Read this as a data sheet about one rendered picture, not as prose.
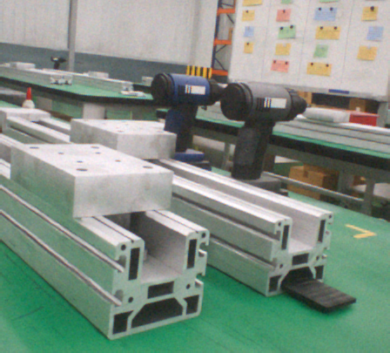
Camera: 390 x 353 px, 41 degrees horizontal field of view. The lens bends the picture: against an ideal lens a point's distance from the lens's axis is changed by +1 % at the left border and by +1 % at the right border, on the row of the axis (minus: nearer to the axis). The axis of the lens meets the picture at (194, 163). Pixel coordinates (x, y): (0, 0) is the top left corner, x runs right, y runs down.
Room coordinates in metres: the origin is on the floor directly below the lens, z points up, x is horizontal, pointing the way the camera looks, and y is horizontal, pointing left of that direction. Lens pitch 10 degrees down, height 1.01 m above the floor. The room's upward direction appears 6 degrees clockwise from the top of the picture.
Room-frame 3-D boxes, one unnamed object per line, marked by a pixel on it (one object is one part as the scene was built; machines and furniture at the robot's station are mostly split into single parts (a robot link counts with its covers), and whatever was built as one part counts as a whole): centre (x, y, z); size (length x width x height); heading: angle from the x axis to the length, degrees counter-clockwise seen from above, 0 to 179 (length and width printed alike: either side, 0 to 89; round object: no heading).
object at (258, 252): (0.86, 0.13, 0.82); 0.80 x 0.10 x 0.09; 40
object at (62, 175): (0.55, 0.11, 0.87); 0.16 x 0.11 x 0.07; 40
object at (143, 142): (0.86, 0.13, 0.87); 0.16 x 0.11 x 0.07; 40
